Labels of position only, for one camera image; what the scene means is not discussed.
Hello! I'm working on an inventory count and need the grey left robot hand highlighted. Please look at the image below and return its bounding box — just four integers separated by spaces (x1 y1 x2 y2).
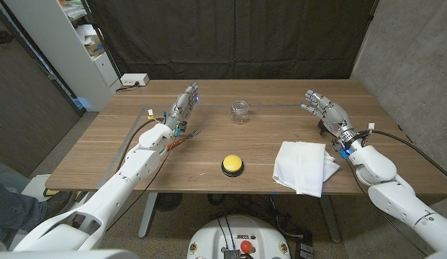
164 81 201 133

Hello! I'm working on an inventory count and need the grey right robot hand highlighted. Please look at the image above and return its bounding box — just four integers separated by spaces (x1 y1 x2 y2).
300 89 356 140

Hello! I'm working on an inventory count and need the white cloth napkin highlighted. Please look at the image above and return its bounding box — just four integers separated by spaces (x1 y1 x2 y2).
272 140 341 199

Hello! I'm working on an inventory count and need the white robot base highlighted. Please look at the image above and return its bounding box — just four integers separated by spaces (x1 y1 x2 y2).
186 214 292 259

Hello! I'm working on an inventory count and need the clear glass jar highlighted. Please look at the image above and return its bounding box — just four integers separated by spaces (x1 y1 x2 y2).
230 100 251 125

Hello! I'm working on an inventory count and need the white power strip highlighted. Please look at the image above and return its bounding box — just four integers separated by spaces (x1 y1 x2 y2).
119 73 150 87

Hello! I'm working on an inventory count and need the yellow button black base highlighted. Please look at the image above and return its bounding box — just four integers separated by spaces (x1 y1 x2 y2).
220 154 245 178

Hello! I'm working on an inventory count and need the black backdrop curtain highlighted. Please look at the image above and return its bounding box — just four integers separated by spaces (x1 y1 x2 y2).
85 0 381 81

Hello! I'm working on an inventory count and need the round black floor fan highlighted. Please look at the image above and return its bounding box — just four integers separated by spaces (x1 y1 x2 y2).
154 193 184 212

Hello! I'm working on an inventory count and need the grey table leg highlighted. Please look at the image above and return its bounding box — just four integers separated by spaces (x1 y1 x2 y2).
137 192 158 239
318 194 342 244

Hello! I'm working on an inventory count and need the cardboard box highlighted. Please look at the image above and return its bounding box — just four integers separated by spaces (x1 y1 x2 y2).
84 35 106 58

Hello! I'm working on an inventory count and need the white shelf cabinet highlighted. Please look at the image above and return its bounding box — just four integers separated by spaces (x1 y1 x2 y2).
3 0 122 112

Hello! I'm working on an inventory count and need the black power adapter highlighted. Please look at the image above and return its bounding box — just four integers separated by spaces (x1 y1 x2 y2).
294 230 315 259

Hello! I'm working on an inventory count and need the dark wooden door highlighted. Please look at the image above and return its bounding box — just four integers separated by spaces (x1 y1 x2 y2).
0 6 82 177

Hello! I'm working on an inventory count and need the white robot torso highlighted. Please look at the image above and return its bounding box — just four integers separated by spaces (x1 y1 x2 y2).
0 247 447 259

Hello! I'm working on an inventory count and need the person in jeans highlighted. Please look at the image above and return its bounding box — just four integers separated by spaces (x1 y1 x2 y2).
0 179 76 242

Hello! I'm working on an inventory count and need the fork with orange handle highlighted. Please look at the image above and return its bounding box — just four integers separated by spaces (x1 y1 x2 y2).
168 128 202 150

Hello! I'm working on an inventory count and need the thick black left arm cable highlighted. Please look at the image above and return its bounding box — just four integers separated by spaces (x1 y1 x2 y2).
114 109 166 173

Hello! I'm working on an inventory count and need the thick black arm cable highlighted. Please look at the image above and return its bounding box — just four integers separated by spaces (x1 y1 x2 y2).
114 109 166 173
365 122 447 183

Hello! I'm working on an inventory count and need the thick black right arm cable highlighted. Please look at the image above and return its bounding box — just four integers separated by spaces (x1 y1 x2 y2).
365 122 447 183

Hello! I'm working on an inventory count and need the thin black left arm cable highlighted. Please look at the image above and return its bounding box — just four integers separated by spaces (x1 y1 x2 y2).
104 136 181 233

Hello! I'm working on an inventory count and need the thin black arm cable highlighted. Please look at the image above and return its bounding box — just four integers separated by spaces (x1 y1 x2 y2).
347 161 430 257
104 136 181 233

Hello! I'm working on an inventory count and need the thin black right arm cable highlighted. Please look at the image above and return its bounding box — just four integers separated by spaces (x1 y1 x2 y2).
347 161 430 257

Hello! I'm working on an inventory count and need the black floor cable bundle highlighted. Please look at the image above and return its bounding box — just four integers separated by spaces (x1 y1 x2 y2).
207 194 305 239

